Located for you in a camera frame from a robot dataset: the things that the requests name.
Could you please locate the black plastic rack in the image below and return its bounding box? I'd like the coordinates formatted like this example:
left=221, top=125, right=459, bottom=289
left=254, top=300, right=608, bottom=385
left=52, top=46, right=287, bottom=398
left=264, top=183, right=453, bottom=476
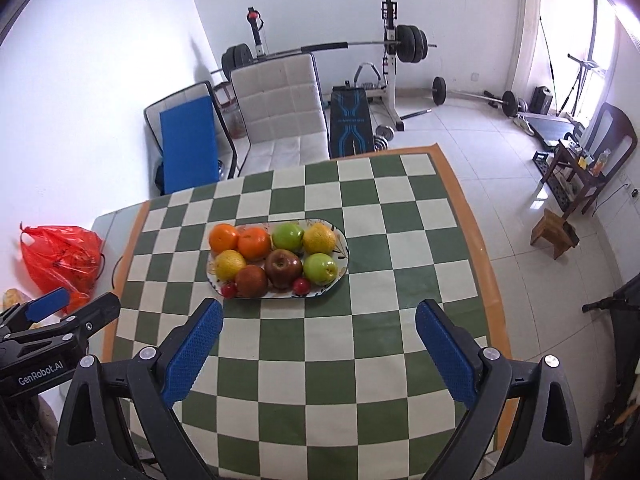
left=532, top=150, right=573, bottom=211

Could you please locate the yellow lemon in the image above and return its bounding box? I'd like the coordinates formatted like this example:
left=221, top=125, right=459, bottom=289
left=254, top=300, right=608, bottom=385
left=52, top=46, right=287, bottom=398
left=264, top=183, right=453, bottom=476
left=214, top=250, right=248, bottom=282

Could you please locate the dark red apple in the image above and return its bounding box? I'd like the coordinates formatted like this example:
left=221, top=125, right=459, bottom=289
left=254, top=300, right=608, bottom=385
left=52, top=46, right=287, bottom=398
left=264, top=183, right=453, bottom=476
left=235, top=265, right=269, bottom=298

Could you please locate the dark wooden chair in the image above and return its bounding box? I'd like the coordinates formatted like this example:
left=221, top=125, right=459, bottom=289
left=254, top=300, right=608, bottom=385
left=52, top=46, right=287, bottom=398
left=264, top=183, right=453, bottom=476
left=565, top=101, right=638, bottom=216

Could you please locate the red and yellow apple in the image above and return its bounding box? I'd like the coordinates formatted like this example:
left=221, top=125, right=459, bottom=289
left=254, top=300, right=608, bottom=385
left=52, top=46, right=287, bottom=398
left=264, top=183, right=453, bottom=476
left=264, top=249, right=304, bottom=290

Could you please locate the white weight rack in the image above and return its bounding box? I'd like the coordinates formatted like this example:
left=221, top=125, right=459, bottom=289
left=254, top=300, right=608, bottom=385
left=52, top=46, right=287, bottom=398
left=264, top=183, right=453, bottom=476
left=245, top=0, right=407, bottom=133

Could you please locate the small wooden stool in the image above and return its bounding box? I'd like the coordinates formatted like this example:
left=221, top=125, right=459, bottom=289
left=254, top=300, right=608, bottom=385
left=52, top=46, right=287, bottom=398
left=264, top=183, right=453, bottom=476
left=530, top=208, right=581, bottom=261

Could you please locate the oval patterned plate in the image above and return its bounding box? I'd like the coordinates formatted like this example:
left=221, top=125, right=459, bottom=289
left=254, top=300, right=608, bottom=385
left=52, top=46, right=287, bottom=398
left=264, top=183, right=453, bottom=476
left=206, top=217, right=349, bottom=301

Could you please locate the beige padded chair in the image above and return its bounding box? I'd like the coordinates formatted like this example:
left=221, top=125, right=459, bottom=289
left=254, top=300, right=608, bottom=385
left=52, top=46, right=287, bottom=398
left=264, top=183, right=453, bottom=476
left=143, top=81, right=238, bottom=196
left=230, top=52, right=331, bottom=177

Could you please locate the black tripod stand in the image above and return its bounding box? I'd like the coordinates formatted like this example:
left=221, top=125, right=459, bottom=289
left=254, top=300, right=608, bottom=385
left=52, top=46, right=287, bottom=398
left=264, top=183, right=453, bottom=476
left=555, top=52, right=608, bottom=116

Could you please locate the black exercise platform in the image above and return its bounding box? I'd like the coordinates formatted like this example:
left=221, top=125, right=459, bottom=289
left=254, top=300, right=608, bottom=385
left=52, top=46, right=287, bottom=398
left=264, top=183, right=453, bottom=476
left=520, top=112, right=583, bottom=151

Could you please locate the red plastic bag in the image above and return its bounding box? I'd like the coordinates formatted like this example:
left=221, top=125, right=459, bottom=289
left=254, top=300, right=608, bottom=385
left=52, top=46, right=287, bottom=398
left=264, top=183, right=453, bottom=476
left=20, top=223, right=107, bottom=313

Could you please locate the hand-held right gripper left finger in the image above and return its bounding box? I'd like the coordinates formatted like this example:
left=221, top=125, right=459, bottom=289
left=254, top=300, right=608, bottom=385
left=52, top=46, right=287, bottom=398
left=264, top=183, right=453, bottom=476
left=52, top=298, right=225, bottom=480

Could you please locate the black sit-up bench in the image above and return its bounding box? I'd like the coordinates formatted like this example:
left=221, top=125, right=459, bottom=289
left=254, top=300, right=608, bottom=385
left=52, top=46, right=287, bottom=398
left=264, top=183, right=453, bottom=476
left=327, top=85, right=377, bottom=158

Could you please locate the green and white checkered tablecloth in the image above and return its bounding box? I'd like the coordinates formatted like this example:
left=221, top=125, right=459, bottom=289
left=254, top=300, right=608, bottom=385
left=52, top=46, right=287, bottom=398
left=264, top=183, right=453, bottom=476
left=102, top=144, right=513, bottom=480

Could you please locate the black speaker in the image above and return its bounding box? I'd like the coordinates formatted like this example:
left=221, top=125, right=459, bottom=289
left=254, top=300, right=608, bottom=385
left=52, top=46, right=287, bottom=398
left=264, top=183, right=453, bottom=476
left=531, top=86, right=553, bottom=115

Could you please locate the dark wooden side table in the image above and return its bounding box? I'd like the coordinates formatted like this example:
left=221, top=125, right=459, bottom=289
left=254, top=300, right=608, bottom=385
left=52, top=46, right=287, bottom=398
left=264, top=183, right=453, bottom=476
left=540, top=137, right=608, bottom=221

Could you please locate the yellow food packet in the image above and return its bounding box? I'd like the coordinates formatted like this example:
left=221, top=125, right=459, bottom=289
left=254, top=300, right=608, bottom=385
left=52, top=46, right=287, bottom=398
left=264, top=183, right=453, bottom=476
left=2, top=287, right=31, bottom=313

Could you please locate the orange tangerine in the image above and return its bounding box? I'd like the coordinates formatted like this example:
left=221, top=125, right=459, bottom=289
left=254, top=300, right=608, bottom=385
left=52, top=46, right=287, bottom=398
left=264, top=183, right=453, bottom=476
left=208, top=223, right=241, bottom=254
left=237, top=227, right=272, bottom=262

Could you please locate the black kick scooter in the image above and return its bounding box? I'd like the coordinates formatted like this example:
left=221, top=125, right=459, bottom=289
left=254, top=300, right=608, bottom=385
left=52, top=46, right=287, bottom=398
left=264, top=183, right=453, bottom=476
left=581, top=272, right=640, bottom=461

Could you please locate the green apple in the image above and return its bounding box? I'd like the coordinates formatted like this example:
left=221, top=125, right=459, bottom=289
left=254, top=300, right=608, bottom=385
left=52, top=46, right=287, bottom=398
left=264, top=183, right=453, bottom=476
left=271, top=222, right=305, bottom=253
left=303, top=252, right=338, bottom=285

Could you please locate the barbell with small plates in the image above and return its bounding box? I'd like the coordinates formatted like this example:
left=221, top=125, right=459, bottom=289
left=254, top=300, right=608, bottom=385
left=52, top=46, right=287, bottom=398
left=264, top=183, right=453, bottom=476
left=431, top=76, right=517, bottom=120

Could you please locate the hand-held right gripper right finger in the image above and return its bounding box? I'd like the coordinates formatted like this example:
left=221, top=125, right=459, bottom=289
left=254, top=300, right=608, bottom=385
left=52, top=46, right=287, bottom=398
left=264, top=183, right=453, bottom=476
left=415, top=298, right=586, bottom=480

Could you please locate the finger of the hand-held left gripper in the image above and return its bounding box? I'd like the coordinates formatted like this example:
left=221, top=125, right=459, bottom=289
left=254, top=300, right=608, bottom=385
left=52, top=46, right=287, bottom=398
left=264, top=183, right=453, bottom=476
left=47, top=293, right=122, bottom=348
left=0, top=287, right=70, bottom=332

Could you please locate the barbell with black plates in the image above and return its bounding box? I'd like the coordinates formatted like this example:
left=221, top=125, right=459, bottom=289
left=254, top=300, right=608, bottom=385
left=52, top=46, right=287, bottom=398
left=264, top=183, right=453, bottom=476
left=210, top=24, right=438, bottom=78

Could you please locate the large yellow citrus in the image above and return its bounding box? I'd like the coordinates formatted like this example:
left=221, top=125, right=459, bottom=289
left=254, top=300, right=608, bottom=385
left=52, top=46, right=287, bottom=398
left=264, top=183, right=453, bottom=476
left=302, top=223, right=337, bottom=256

